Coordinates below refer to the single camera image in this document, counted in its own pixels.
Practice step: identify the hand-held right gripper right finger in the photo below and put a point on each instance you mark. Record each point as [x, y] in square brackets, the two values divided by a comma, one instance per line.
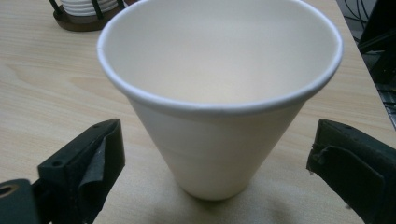
[355, 174]

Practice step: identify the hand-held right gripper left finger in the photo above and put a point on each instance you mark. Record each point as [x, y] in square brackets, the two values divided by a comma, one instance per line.
[84, 168]

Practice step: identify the white paper cup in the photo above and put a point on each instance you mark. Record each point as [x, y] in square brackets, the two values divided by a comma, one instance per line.
[218, 155]

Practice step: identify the black equipment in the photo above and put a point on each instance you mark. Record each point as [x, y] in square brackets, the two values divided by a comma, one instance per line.
[381, 37]

